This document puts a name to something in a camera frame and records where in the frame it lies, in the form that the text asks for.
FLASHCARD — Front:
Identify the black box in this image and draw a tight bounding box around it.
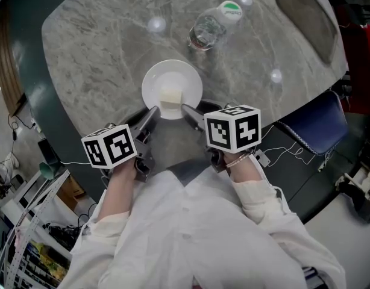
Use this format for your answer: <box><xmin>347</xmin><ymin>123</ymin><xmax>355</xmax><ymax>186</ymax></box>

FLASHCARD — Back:
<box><xmin>37</xmin><ymin>137</ymin><xmax>61</xmax><ymax>164</ymax></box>

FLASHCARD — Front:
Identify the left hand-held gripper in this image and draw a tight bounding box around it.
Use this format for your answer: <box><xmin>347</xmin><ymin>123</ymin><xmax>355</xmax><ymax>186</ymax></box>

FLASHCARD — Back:
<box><xmin>81</xmin><ymin>105</ymin><xmax>161</xmax><ymax>182</ymax></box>

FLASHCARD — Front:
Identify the blue chair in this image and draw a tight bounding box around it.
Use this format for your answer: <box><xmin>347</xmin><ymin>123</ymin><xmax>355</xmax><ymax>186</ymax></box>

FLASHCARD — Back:
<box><xmin>275</xmin><ymin>90</ymin><xmax>348</xmax><ymax>156</ymax></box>

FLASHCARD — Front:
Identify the person's right forearm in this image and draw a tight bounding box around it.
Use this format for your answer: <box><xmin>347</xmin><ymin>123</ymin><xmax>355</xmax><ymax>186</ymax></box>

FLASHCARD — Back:
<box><xmin>225</xmin><ymin>154</ymin><xmax>264</xmax><ymax>184</ymax></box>

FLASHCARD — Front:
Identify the person's left forearm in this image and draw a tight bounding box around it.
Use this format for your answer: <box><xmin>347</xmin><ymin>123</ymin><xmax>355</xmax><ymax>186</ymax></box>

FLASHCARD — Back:
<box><xmin>99</xmin><ymin>157</ymin><xmax>138</xmax><ymax>222</ymax></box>

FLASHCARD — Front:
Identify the striped fabric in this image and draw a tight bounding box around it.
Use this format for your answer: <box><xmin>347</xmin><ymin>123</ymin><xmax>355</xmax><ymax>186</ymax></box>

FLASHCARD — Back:
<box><xmin>302</xmin><ymin>266</ymin><xmax>321</xmax><ymax>289</ymax></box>

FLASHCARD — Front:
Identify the clear plastic water bottle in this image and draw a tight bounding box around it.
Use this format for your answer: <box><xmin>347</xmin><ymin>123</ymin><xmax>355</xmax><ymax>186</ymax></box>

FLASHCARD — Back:
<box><xmin>187</xmin><ymin>0</ymin><xmax>243</xmax><ymax>51</ymax></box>

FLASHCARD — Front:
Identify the white power adapter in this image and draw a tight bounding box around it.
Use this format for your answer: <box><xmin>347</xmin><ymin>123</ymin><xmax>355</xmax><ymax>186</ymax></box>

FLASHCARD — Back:
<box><xmin>253</xmin><ymin>148</ymin><xmax>272</xmax><ymax>167</ymax></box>

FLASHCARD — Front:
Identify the wooden platform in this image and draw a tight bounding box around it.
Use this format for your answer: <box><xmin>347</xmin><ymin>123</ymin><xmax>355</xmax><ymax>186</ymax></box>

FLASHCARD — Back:
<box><xmin>0</xmin><ymin>10</ymin><xmax>29</xmax><ymax>117</ymax></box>

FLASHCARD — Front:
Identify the pale yellow food cube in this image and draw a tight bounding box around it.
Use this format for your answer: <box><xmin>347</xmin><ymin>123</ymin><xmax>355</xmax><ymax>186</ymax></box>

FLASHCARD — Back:
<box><xmin>159</xmin><ymin>89</ymin><xmax>183</xmax><ymax>110</ymax></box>

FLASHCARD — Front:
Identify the beaded bracelet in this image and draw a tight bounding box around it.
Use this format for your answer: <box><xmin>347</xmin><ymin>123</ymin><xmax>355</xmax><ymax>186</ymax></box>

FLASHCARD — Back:
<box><xmin>225</xmin><ymin>151</ymin><xmax>252</xmax><ymax>169</ymax></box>

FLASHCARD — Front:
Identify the white round plate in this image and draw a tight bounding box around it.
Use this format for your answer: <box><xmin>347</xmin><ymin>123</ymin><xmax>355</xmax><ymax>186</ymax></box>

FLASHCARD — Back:
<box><xmin>141</xmin><ymin>59</ymin><xmax>203</xmax><ymax>120</ymax></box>

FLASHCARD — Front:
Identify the round grey marble table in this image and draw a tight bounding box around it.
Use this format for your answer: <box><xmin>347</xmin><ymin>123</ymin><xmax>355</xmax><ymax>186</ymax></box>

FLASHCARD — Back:
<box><xmin>41</xmin><ymin>0</ymin><xmax>350</xmax><ymax>150</ymax></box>

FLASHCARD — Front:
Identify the person's white shirt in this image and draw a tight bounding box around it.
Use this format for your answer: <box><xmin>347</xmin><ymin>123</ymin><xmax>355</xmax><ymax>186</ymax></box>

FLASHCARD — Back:
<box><xmin>57</xmin><ymin>170</ymin><xmax>347</xmax><ymax>289</ymax></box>

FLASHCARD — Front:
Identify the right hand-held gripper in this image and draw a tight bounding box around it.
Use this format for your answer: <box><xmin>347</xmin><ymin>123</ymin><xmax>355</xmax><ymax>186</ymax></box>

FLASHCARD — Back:
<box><xmin>180</xmin><ymin>99</ymin><xmax>262</xmax><ymax>173</ymax></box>

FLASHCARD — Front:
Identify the red cabinet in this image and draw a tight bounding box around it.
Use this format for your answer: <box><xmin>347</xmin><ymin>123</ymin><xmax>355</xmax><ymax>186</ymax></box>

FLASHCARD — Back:
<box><xmin>335</xmin><ymin>4</ymin><xmax>370</xmax><ymax>116</ymax></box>

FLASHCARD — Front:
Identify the green bin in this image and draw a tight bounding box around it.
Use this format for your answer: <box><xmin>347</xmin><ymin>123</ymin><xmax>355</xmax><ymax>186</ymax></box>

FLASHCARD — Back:
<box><xmin>39</xmin><ymin>160</ymin><xmax>63</xmax><ymax>180</ymax></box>

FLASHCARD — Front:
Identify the perforated metal rail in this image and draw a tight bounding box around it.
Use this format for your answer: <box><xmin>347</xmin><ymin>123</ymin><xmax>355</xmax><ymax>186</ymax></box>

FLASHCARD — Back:
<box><xmin>5</xmin><ymin>169</ymin><xmax>72</xmax><ymax>282</ymax></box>

